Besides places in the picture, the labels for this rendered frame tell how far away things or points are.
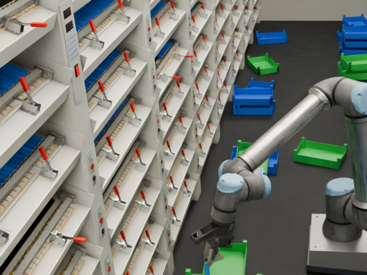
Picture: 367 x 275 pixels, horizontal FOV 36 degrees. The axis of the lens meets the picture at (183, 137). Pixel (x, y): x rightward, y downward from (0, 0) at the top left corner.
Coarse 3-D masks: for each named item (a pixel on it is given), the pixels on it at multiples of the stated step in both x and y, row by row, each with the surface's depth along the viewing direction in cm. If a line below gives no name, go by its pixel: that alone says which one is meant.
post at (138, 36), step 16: (144, 16) 214; (144, 32) 216; (144, 80) 225; (144, 128) 236; (160, 128) 244; (160, 144) 245; (160, 176) 248; (160, 192) 250; (160, 208) 255; (160, 240) 264
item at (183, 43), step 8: (168, 40) 290; (176, 40) 288; (184, 40) 288; (184, 48) 290; (168, 64) 269; (176, 64) 272; (168, 72) 262; (176, 72) 274; (160, 80) 253; (168, 80) 255; (160, 88) 236; (160, 96) 243
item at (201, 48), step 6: (204, 36) 357; (210, 36) 358; (198, 42) 345; (204, 42) 353; (210, 42) 358; (198, 48) 341; (204, 48) 345; (210, 48) 350; (198, 54) 337; (204, 54) 339; (198, 60) 330; (204, 60) 336; (198, 66) 322; (198, 72) 323
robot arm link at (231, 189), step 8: (224, 176) 204; (232, 176) 204; (240, 176) 205; (224, 184) 200; (232, 184) 200; (240, 184) 200; (216, 192) 204; (224, 192) 201; (232, 192) 200; (240, 192) 202; (216, 200) 204; (224, 200) 202; (232, 200) 202; (240, 200) 204; (216, 208) 205; (224, 208) 203; (232, 208) 203
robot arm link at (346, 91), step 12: (336, 84) 227; (348, 84) 223; (360, 84) 221; (336, 96) 227; (348, 96) 221; (360, 96) 218; (348, 108) 224; (360, 108) 219; (348, 120) 228; (360, 120) 224; (348, 132) 232; (360, 132) 227; (348, 144) 237; (360, 144) 230; (360, 156) 233; (360, 168) 237; (360, 180) 240; (360, 192) 244; (348, 204) 256; (360, 204) 246; (348, 216) 256; (360, 216) 248
